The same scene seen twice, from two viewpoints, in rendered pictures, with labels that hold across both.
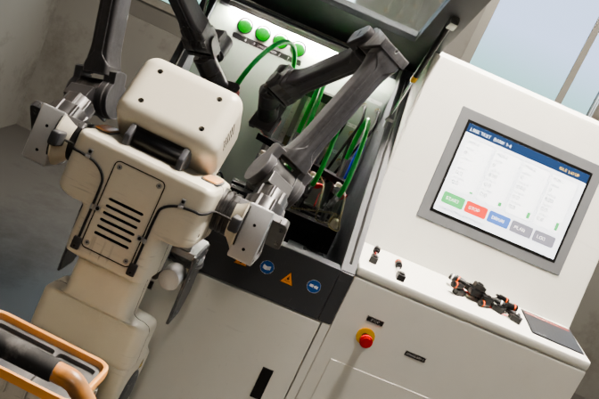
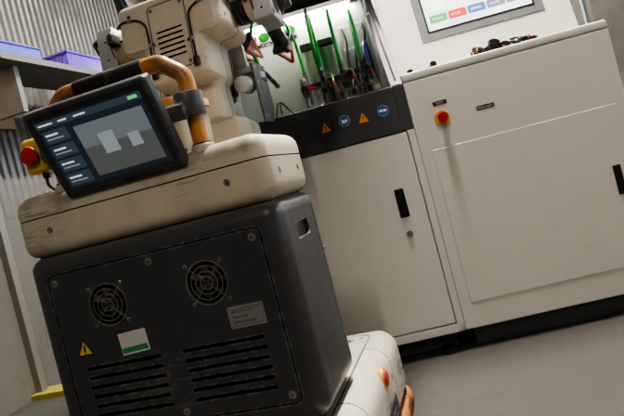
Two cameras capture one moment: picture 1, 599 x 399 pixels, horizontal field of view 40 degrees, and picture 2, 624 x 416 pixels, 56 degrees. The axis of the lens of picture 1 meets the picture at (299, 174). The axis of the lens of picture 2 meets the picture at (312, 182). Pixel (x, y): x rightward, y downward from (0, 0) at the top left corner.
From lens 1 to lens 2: 1.03 m
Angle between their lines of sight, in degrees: 18
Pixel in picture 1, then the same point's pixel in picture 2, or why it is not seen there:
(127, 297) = (216, 97)
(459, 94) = not seen: outside the picture
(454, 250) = (464, 45)
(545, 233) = not seen: outside the picture
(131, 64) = not seen: hidden behind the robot
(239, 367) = (379, 202)
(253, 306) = (356, 153)
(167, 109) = not seen: outside the picture
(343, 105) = not seen: outside the picture
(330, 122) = not seen: outside the picture
